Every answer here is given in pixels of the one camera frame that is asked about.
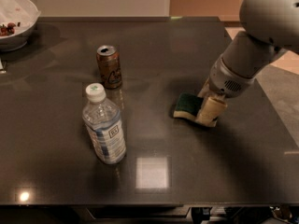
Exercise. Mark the white bowl with food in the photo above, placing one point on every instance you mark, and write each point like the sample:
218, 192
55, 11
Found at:
17, 20

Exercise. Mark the brown soda can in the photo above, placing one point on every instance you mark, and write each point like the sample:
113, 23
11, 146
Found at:
108, 60

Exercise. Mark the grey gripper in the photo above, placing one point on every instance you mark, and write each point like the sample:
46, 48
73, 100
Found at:
226, 79

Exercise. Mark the green and yellow sponge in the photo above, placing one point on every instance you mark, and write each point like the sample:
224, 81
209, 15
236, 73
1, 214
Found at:
187, 107

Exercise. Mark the clear plastic water bottle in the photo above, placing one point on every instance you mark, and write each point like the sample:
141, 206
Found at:
102, 120

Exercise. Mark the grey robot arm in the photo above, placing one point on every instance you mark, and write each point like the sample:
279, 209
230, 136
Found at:
270, 28

